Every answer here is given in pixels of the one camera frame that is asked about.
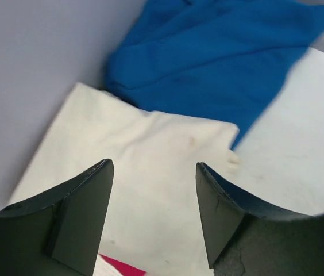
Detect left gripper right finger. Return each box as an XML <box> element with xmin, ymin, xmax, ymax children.
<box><xmin>196</xmin><ymin>163</ymin><xmax>324</xmax><ymax>275</ymax></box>

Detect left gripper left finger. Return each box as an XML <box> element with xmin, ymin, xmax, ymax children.
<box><xmin>0</xmin><ymin>159</ymin><xmax>114</xmax><ymax>275</ymax></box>

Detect folded red t-shirt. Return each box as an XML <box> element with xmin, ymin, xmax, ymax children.
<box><xmin>100</xmin><ymin>254</ymin><xmax>146</xmax><ymax>276</ymax></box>

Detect blue t-shirt pile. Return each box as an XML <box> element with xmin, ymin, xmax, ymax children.
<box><xmin>105</xmin><ymin>0</ymin><xmax>324</xmax><ymax>138</ymax></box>

